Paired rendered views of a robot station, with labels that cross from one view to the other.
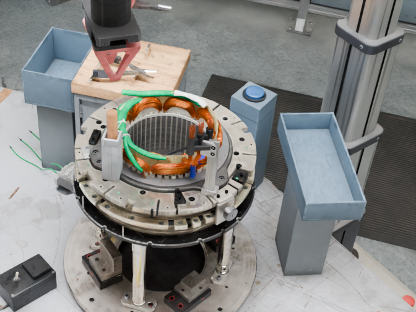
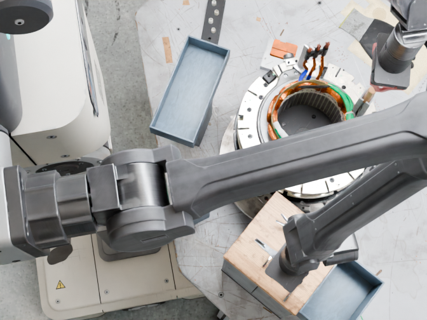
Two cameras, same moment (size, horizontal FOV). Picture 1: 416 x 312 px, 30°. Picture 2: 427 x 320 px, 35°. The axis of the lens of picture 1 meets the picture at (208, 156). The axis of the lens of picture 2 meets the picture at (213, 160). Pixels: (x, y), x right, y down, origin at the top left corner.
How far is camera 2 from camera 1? 1.66 m
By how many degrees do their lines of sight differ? 62
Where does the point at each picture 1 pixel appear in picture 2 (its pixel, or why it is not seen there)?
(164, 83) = (269, 216)
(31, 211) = (368, 249)
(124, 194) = (356, 89)
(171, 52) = (243, 258)
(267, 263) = (216, 129)
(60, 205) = not seen: hidden behind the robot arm
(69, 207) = not seen: hidden behind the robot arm
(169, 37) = not seen: outside the picture
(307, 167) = (196, 99)
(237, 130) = (248, 119)
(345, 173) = (173, 80)
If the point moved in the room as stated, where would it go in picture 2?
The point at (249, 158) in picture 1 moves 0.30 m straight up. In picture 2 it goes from (255, 88) to (267, 29)
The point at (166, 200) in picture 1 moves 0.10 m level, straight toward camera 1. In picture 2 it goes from (330, 73) to (347, 39)
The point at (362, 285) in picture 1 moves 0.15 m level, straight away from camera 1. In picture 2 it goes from (162, 85) to (121, 119)
